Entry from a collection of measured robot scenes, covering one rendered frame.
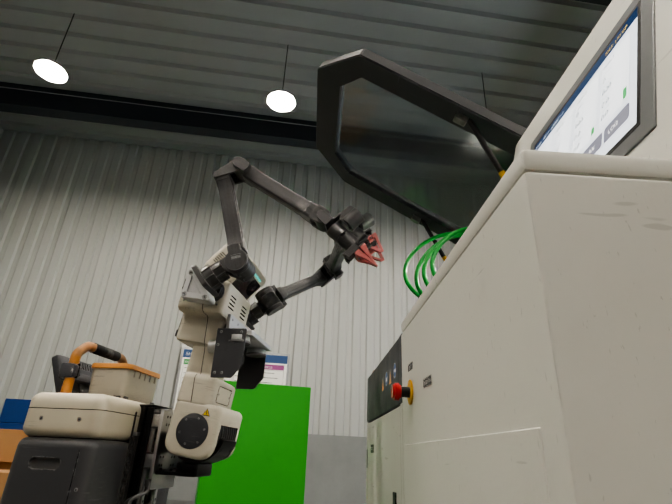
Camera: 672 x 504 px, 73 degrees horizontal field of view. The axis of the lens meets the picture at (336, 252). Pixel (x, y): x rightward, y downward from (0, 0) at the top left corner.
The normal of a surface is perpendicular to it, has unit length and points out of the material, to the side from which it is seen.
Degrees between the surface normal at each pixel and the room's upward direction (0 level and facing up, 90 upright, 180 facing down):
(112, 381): 92
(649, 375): 90
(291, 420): 90
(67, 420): 90
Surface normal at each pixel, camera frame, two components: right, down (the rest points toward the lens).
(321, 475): 0.14, -0.40
